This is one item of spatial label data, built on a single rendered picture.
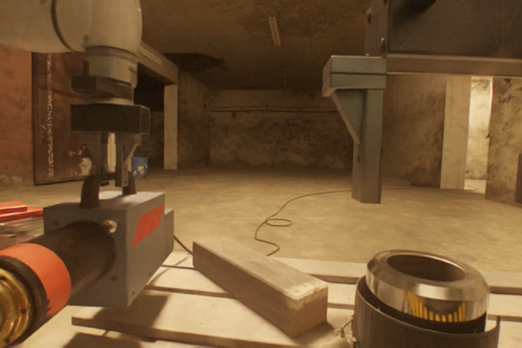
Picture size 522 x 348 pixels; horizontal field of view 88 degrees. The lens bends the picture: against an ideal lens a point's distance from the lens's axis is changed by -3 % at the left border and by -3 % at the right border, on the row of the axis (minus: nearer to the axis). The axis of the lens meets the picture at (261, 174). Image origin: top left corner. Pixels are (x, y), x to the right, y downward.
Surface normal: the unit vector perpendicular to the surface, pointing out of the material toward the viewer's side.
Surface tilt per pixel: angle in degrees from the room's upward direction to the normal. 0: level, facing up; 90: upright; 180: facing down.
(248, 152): 90
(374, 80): 90
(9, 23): 118
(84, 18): 95
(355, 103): 90
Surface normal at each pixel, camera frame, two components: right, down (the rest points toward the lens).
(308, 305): 0.63, 0.07
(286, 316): -0.77, 0.03
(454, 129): -0.14, 0.07
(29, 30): 0.04, 0.65
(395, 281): -0.64, -0.58
